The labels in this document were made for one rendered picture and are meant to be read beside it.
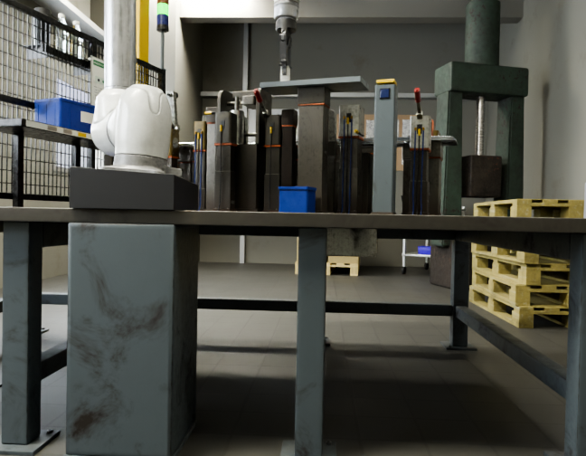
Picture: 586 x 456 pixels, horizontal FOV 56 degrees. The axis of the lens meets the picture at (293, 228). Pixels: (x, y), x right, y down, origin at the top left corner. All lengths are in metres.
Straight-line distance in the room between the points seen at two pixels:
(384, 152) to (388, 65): 6.48
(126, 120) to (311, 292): 0.73
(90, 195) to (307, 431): 0.89
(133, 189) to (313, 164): 0.68
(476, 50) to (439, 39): 2.52
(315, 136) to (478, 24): 4.33
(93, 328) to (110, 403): 0.21
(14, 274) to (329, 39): 7.10
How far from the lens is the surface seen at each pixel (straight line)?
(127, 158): 1.67
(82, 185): 1.63
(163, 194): 1.55
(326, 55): 8.35
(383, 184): 1.90
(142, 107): 1.69
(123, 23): 1.96
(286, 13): 2.12
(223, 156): 2.16
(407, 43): 8.48
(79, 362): 1.68
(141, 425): 1.67
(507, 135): 6.15
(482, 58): 6.06
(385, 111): 1.93
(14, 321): 1.81
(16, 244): 1.78
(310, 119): 1.99
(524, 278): 3.90
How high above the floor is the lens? 0.69
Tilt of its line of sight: 1 degrees down
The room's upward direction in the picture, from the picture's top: 1 degrees clockwise
